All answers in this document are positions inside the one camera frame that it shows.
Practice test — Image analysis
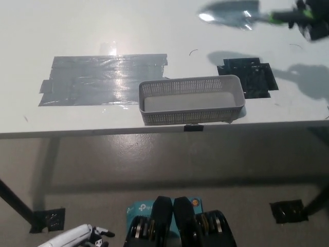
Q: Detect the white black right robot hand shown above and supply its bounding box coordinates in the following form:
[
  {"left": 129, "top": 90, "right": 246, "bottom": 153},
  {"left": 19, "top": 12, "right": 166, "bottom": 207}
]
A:
[{"left": 287, "top": 0, "right": 329, "bottom": 41}]

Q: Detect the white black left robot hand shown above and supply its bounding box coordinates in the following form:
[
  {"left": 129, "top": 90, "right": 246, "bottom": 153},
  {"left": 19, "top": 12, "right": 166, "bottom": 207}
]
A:
[{"left": 38, "top": 223, "right": 116, "bottom": 247}]

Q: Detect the garden trowel green black handle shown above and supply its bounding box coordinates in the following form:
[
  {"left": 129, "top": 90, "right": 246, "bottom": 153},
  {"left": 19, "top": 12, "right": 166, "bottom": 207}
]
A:
[{"left": 198, "top": 0, "right": 316, "bottom": 31}]

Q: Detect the black tape patch on desk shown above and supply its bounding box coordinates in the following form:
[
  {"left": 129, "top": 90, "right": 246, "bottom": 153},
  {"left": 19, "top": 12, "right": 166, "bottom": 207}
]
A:
[{"left": 216, "top": 57, "right": 280, "bottom": 100}]

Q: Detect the black table leg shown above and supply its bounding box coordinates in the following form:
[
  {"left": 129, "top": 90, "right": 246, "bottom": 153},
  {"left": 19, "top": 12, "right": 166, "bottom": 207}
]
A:
[
  {"left": 0, "top": 177, "right": 35, "bottom": 227},
  {"left": 303, "top": 186, "right": 329, "bottom": 217}
]

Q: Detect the teal tp-link box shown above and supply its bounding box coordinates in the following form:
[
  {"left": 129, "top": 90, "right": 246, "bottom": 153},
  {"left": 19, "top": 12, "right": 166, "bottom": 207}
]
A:
[{"left": 125, "top": 198, "right": 205, "bottom": 232}]

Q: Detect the small black tape strip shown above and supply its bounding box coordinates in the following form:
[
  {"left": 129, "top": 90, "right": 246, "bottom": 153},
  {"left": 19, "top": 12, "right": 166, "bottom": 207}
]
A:
[{"left": 184, "top": 124, "right": 205, "bottom": 133}]

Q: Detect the grey perforated plastic basket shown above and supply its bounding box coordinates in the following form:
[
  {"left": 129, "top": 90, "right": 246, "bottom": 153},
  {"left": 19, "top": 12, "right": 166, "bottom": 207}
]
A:
[{"left": 138, "top": 74, "right": 246, "bottom": 126}]

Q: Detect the grey duct tape patch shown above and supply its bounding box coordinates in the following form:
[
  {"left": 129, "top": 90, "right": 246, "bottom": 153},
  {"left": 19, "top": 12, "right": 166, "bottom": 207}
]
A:
[{"left": 38, "top": 53, "right": 169, "bottom": 107}]

